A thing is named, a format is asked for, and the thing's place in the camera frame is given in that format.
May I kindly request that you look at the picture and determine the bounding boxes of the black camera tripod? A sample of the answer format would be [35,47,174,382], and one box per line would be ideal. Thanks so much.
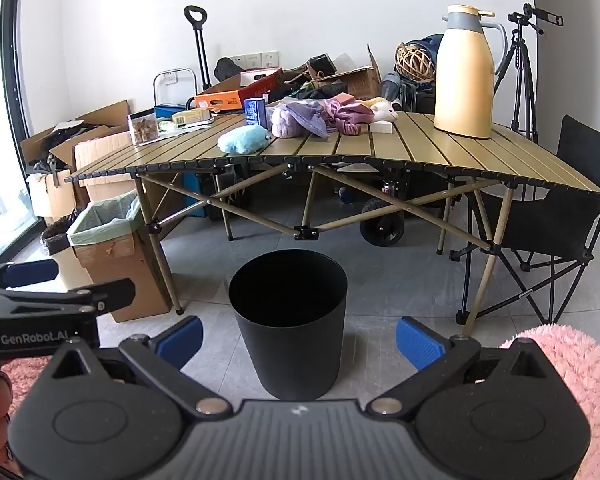
[495,2,565,143]

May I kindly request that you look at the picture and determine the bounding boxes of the open cardboard box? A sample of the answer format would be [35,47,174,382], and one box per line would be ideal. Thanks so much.
[20,100,131,171]

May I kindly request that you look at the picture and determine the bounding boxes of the blue carton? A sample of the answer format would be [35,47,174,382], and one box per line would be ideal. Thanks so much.
[243,97,267,128]

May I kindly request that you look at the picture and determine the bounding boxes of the black cap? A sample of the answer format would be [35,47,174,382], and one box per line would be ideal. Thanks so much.
[215,57,241,81]

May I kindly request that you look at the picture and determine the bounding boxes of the brown cardboard box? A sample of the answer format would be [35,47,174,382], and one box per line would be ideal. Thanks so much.
[285,44,383,101]

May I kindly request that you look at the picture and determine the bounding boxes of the black garment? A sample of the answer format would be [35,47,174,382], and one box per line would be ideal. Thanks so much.
[27,125,81,171]

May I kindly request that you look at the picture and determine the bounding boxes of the small yellow box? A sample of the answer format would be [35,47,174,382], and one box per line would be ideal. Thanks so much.
[171,109,212,126]

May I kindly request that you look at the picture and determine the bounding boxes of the clear jar with snacks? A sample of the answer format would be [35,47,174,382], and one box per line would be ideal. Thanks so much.
[126,111,160,147]

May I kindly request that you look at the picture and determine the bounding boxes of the corrugated cardboard box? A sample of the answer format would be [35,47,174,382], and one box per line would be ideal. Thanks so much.
[74,132,141,206]

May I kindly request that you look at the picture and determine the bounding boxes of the orange cardboard box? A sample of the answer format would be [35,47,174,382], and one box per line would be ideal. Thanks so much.
[194,66,285,111]

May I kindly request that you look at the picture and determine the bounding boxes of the white paper sheet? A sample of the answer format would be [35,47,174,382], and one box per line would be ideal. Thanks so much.
[157,119,218,137]

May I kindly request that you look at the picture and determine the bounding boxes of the black fabric bag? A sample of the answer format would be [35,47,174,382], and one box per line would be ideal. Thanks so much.
[207,162,253,221]

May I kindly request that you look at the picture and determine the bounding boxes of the black door frame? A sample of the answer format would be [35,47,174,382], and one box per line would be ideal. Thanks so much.
[0,0,38,261]

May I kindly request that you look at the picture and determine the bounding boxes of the dark clothes pile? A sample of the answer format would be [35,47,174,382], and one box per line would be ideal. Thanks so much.
[267,80,341,103]

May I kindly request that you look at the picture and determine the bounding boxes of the black box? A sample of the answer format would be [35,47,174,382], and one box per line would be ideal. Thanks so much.
[307,53,337,78]

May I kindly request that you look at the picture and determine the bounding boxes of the light blue fluffy cloth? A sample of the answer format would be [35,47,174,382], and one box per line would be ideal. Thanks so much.
[216,126,271,155]

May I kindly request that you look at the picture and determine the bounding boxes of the black pull handle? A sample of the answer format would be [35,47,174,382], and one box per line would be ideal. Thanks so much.
[184,5,213,93]

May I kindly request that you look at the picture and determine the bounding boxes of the olive folding table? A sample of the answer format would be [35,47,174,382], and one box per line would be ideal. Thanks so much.
[64,110,600,338]

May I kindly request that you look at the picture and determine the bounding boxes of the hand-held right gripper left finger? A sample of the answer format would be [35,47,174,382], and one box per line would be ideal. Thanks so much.
[50,316,231,418]

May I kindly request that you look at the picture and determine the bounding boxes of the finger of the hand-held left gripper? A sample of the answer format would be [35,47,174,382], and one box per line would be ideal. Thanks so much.
[0,278,137,320]
[0,259,61,293]

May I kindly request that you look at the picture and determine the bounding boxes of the lavender knitted cloth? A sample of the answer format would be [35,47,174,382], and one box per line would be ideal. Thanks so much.
[271,100,337,140]

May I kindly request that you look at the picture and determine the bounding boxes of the bin with black bag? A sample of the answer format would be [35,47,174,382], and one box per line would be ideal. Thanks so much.
[40,210,83,256]

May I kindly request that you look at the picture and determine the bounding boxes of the cardboard box with green liner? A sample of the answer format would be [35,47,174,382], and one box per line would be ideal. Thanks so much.
[67,190,173,323]

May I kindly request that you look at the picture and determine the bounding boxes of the black wagon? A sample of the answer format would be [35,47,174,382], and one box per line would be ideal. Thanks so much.
[337,170,448,248]

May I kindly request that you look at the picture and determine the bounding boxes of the black trash bin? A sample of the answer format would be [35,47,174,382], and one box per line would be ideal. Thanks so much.
[228,249,349,402]

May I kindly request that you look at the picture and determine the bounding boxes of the black folding chair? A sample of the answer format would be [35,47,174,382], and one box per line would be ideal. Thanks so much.
[450,114,600,326]

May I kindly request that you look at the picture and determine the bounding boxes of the wicker ball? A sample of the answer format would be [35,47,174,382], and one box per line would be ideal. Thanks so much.
[395,42,437,82]

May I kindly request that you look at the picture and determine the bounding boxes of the pale cardboard box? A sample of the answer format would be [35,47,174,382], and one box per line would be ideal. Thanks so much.
[27,172,78,228]

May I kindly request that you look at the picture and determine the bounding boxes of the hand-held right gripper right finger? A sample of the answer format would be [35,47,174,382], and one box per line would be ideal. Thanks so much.
[370,316,551,418]

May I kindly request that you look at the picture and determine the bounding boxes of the blue flat box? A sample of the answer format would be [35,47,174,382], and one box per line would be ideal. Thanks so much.
[154,103,191,121]

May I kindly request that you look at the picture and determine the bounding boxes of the grey hair dryer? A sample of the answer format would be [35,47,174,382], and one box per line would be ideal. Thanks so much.
[380,71,403,101]

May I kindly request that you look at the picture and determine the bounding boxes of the black duffel bag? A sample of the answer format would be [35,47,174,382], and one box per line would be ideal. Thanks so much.
[400,82,437,111]

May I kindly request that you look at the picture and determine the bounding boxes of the white metal frame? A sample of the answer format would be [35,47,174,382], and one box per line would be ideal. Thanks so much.
[152,67,197,108]

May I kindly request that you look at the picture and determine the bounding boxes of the yellow thermos jug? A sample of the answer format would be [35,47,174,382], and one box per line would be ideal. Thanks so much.
[433,4,508,140]

